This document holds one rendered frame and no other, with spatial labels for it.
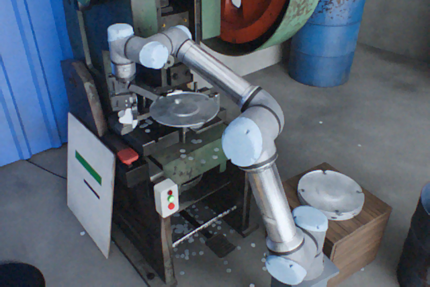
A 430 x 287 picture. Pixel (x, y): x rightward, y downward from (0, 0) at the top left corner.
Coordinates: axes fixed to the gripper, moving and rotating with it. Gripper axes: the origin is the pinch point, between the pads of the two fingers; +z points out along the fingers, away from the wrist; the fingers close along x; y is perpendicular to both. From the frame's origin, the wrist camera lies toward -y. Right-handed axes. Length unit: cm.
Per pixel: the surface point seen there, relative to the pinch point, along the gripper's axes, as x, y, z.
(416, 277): 45, -108, 68
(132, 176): 5.2, 3.3, 19.1
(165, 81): -22.5, -15.6, -3.5
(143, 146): -9.5, -3.3, 17.6
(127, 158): 4.6, 4.0, 10.9
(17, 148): -115, 67, 83
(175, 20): -25.7, -20.6, -27.2
